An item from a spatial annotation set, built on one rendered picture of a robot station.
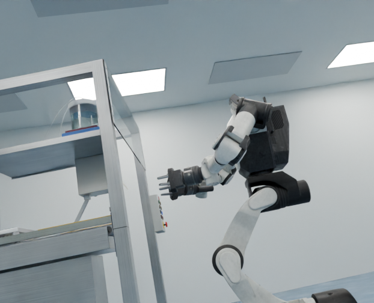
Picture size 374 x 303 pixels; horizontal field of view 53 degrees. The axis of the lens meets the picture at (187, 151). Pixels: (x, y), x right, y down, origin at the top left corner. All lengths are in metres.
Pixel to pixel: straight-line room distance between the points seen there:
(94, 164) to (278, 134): 0.97
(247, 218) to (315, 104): 4.68
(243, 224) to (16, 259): 1.04
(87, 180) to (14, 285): 0.60
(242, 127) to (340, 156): 4.66
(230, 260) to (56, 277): 0.79
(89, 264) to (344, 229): 4.60
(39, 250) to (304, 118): 4.96
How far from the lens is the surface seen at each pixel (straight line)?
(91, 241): 1.78
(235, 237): 1.79
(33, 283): 1.92
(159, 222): 2.65
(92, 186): 2.04
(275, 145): 1.85
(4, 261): 1.93
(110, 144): 1.78
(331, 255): 5.80
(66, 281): 1.86
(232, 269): 1.74
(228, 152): 1.53
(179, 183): 1.78
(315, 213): 5.78
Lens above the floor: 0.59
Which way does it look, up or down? 17 degrees up
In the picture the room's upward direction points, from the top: 11 degrees counter-clockwise
